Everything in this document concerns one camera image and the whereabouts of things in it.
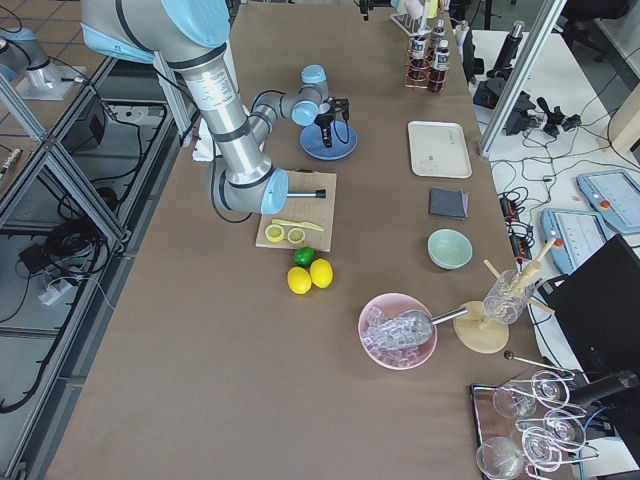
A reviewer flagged copper wire bottle rack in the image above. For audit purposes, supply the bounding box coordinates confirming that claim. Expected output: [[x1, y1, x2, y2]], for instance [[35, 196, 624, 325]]
[[404, 29, 450, 93]]

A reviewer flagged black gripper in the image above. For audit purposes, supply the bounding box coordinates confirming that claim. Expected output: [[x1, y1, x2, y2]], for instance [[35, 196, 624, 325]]
[[314, 97, 350, 147], [356, 0, 373, 21]]

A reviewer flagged round wooden stand base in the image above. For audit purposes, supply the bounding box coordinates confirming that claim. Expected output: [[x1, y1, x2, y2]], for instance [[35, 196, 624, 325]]
[[453, 301, 509, 354]]

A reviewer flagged clear ice cubes pile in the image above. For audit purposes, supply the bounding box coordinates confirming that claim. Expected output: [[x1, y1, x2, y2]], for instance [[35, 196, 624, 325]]
[[371, 317, 402, 350]]

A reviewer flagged wine glass rack tray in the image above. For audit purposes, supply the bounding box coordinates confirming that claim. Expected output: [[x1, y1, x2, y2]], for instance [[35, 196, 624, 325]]
[[469, 369, 599, 479]]

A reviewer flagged pink bowl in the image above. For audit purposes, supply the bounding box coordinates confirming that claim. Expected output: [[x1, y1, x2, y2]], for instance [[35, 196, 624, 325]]
[[358, 293, 438, 370]]

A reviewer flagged tea bottle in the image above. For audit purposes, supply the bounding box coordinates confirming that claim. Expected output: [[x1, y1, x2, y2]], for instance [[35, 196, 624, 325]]
[[407, 27, 431, 85], [428, 40, 449, 93], [431, 19, 446, 50]]

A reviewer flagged tea bottle front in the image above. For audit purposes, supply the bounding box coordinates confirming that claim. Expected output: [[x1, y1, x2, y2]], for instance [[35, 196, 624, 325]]
[[428, 40, 449, 93]]

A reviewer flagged yellow lemon near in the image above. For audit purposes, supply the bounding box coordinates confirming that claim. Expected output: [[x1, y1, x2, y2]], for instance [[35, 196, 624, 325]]
[[287, 266, 312, 295]]

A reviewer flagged lemon half lower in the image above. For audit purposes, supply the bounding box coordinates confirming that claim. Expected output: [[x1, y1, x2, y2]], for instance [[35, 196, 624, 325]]
[[286, 227, 306, 245]]

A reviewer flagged mint green bowl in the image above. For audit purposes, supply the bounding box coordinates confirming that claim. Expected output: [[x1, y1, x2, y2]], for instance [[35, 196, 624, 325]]
[[427, 229, 473, 270]]

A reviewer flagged tea bottle left back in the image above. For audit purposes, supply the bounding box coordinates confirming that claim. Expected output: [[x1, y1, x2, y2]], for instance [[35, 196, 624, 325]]
[[431, 19, 446, 50]]

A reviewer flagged wooden cutting board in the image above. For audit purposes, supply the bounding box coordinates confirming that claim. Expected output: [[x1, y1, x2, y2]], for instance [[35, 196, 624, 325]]
[[255, 171, 337, 252]]

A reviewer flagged yellow lemon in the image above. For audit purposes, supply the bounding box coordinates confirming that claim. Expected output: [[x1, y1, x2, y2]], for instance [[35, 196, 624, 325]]
[[287, 266, 312, 295], [309, 259, 334, 289]]

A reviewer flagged metal ice scoop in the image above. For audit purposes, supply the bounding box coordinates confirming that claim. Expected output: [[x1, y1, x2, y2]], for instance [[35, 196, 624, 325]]
[[393, 307, 468, 348]]

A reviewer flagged yellow plastic knife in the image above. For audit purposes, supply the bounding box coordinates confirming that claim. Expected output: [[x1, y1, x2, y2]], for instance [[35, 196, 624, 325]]
[[271, 218, 325, 232]]

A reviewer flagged green lime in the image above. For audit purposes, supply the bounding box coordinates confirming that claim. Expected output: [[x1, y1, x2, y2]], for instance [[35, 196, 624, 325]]
[[293, 247, 315, 267]]

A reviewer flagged blue plate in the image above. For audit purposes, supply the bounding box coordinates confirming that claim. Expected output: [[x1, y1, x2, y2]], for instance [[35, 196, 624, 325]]
[[299, 120, 358, 161]]

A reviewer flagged black laptop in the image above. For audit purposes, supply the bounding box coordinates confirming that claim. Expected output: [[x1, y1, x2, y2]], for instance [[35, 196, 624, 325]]
[[538, 234, 639, 376]]

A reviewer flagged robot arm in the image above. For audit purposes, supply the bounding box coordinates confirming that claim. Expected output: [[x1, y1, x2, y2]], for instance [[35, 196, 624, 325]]
[[81, 0, 349, 214]]

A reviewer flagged yellow lemon far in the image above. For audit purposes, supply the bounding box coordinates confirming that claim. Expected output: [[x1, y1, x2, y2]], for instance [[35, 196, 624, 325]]
[[309, 259, 334, 289]]

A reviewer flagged blue teach pendant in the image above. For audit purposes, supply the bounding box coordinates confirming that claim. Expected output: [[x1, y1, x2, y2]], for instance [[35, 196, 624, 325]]
[[576, 169, 639, 235], [540, 208, 614, 274]]

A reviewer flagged lemon half upper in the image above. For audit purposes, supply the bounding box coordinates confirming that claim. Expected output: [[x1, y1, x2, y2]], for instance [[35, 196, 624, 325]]
[[264, 224, 285, 243]]

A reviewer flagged glass cup on stand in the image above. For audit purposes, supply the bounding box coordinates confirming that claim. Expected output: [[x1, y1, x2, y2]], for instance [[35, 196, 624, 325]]
[[483, 270, 535, 325]]

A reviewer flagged grey folded cloth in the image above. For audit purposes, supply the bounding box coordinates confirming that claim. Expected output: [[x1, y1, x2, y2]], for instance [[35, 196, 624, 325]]
[[429, 187, 469, 221]]

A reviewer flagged tea bottle right back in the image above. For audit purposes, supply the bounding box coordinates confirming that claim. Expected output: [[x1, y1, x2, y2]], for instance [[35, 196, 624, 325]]
[[407, 27, 431, 85]]

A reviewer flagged cream rabbit tray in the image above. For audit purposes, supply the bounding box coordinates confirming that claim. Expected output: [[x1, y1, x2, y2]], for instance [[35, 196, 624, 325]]
[[407, 121, 472, 179]]

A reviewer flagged blue teach pendant far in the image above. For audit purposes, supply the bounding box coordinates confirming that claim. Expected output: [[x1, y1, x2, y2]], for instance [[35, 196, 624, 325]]
[[576, 169, 639, 235]]

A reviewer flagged blue teach pendant near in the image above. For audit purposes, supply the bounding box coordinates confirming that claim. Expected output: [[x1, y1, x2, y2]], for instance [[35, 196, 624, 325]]
[[540, 208, 614, 274]]

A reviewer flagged lemon half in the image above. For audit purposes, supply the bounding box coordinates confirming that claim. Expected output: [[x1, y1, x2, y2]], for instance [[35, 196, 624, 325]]
[[286, 227, 306, 245], [264, 224, 285, 243]]

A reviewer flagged aluminium frame post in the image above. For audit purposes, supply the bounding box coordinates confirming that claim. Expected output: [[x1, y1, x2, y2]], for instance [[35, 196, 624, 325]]
[[478, 0, 566, 160]]

